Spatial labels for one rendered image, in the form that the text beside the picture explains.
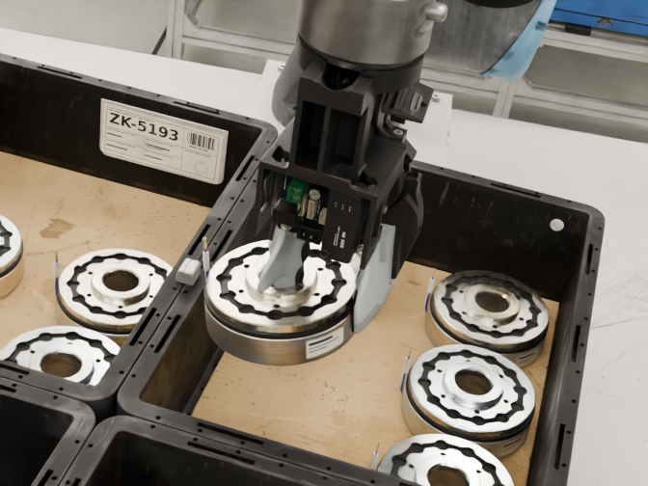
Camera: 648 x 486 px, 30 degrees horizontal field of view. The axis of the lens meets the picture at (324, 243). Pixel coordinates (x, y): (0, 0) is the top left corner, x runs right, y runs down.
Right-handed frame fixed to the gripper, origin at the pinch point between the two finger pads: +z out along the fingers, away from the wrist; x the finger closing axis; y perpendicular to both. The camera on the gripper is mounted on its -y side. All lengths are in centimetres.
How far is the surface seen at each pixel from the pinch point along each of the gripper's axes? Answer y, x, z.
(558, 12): -209, -5, 67
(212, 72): -75, -39, 30
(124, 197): -25.3, -27.3, 16.5
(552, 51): -262, -8, 102
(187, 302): -2.4, -10.9, 6.4
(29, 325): -4.8, -25.6, 16.4
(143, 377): 6.3, -10.2, 6.3
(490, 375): -12.7, 11.1, 12.9
